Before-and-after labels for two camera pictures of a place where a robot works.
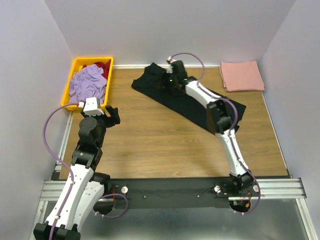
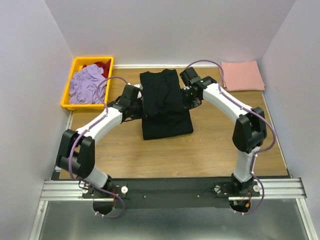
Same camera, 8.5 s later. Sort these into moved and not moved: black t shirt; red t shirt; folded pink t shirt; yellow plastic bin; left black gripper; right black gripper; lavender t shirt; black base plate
Moved: black t shirt; right black gripper; left black gripper
Not moved: black base plate; red t shirt; folded pink t shirt; yellow plastic bin; lavender t shirt
